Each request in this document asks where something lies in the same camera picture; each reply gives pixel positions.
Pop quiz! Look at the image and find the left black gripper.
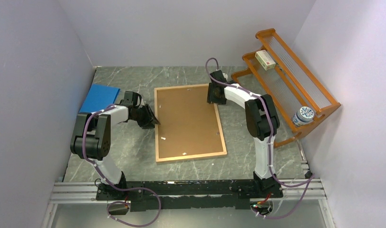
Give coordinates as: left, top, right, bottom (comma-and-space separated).
132, 104, 160, 130

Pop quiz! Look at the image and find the light wooden picture frame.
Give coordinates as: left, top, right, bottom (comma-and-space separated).
154, 83, 228, 163

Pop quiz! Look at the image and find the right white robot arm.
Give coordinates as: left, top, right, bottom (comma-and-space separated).
207, 70, 281, 197

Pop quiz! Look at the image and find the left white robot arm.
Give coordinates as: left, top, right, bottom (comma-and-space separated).
70, 91, 160, 200

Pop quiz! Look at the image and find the blue paper sheet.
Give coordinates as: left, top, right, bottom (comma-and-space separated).
79, 84, 120, 113

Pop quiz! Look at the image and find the white red small box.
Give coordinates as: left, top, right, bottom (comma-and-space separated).
255, 50, 276, 70

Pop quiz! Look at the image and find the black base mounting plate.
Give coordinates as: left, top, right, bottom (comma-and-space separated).
96, 179, 283, 212

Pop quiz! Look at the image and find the orange wooden shelf rack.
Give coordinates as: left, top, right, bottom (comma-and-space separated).
232, 28, 341, 148

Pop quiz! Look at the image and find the blue white ceramic jar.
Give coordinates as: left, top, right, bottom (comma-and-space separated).
292, 106, 315, 126

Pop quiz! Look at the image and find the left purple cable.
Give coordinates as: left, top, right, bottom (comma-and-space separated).
82, 104, 162, 227

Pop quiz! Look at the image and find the aluminium rail frame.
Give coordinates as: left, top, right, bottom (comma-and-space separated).
50, 179, 335, 228

